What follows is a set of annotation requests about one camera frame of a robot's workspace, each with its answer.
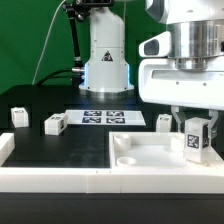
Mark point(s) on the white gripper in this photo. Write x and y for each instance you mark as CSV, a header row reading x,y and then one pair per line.
x,y
160,82

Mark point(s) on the white U-shaped fence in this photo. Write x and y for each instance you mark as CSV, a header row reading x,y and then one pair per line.
x,y
104,180

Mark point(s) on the white sheet with markers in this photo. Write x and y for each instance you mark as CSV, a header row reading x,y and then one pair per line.
x,y
105,117

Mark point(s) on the white square tabletop part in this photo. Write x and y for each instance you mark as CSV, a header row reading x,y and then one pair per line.
x,y
151,150

